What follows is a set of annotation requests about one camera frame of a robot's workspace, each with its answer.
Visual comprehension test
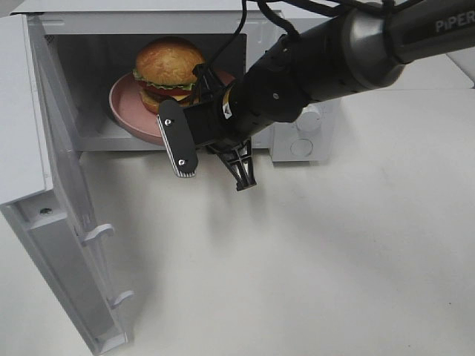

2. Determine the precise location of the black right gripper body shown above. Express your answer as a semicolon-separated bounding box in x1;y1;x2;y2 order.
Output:
183;85;256;148

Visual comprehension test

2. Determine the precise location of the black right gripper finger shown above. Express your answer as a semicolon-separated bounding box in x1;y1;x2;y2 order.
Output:
206;138;257;191
191;64;226;104

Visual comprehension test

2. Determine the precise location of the burger with lettuce and tomato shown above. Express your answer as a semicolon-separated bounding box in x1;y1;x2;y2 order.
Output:
133;36;205;113

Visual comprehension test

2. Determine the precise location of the round door release button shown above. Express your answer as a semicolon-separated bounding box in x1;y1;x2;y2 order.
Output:
290;139;313;157

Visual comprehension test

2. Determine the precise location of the white timer knob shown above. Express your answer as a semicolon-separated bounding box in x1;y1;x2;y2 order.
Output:
296;104;323;132

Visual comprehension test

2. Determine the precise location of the pink round plate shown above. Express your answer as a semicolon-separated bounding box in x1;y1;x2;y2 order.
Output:
108;69;237;146

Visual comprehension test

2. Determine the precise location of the white microwave door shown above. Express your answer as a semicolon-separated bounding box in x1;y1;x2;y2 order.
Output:
1;14;132;355

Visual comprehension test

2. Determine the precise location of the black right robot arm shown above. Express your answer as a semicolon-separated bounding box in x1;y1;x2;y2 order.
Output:
186;1;474;190

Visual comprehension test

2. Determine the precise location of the white microwave oven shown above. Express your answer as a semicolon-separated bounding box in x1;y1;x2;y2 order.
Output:
10;1;338;162

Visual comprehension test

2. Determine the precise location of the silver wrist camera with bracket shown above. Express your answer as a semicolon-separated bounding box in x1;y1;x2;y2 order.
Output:
157;100;198;178

